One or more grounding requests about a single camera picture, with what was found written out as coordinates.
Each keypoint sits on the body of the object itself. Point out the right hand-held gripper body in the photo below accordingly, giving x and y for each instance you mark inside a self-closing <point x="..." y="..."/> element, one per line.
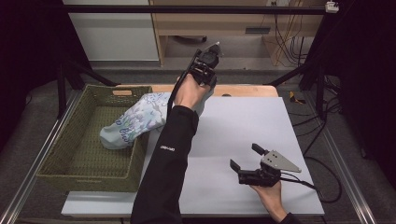
<point x="267" y="169"/>

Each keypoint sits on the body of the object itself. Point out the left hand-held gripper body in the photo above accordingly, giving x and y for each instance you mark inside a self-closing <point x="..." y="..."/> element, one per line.
<point x="203" y="67"/>

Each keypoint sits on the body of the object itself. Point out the pale printed cloth garment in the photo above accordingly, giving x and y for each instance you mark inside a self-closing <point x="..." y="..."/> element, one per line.
<point x="137" y="123"/>

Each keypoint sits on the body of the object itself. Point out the green woven basket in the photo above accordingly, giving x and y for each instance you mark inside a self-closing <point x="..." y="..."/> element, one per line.
<point x="84" y="149"/>

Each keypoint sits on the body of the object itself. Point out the person's right hand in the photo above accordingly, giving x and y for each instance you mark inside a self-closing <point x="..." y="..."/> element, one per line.
<point x="271" y="196"/>

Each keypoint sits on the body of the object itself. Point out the person's left hand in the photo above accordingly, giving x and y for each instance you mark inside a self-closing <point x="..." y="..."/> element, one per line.
<point x="190" y="93"/>

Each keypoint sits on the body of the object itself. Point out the white table mat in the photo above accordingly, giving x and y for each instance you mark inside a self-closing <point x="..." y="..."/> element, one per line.
<point x="236" y="130"/>

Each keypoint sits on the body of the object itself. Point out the wooden desk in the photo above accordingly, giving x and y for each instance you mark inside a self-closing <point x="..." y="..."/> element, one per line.
<point x="218" y="21"/>

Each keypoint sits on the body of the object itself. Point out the yellow and black tool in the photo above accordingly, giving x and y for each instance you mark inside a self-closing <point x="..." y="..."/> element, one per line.
<point x="294" y="98"/>

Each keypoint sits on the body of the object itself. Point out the black metal stand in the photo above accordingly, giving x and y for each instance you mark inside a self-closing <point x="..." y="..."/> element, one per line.
<point x="319" y="87"/>
<point x="62" y="84"/>

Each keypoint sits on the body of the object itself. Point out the white cabinet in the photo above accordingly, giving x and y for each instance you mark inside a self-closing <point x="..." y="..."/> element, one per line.
<point x="115" y="34"/>

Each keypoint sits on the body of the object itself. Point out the dark curtain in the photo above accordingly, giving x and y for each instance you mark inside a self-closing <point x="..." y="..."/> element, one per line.
<point x="28" y="46"/>
<point x="370" y="77"/>

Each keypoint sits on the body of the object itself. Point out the small white device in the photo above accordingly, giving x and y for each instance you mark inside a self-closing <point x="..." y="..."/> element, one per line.
<point x="332" y="6"/>

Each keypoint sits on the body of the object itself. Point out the black horizontal frame bar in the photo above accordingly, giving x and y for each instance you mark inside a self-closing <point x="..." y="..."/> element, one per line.
<point x="186" y="9"/>

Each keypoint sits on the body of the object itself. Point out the aluminium rail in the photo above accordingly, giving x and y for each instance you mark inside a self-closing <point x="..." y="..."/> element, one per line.
<point x="34" y="165"/>
<point x="345" y="174"/>

